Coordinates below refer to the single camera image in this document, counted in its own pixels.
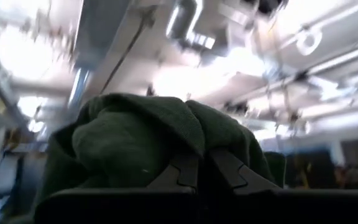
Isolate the silver ceiling ventilation duct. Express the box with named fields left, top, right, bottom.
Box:
left=165, top=0, right=204, bottom=40

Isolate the dark green garment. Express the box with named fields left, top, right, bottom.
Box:
left=31, top=92, right=287, bottom=218

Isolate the white ceiling pipe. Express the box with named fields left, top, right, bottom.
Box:
left=278, top=40, right=358, bottom=80

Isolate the black ceiling conduit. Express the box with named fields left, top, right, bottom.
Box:
left=99, top=7, right=157, bottom=94

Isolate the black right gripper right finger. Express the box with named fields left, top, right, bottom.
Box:
left=209, top=149, right=279, bottom=195

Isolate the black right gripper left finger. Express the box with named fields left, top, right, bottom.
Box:
left=147, top=152, right=200, bottom=189

